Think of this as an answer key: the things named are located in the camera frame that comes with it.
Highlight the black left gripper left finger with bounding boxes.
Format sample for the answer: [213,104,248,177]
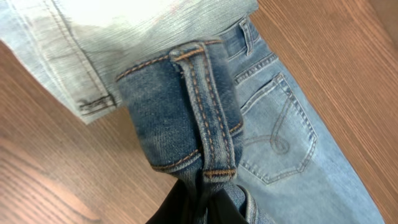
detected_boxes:
[146,180,202,224]

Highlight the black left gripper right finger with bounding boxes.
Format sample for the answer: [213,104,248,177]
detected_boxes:
[207,189,248,224]

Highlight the medium blue denim jeans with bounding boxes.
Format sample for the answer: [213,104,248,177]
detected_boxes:
[116,17,383,223]

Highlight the folded light blue jeans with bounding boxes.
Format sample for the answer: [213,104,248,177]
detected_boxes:
[1,0,258,123]

